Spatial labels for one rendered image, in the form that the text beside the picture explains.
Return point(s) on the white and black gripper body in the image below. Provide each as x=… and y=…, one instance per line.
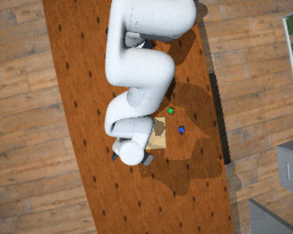
x=114, y=147

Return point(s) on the beige flat mat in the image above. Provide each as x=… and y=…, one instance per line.
x=157, y=138

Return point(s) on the green die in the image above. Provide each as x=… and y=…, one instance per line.
x=170, y=110

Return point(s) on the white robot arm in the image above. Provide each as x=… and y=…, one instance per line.
x=150, y=72

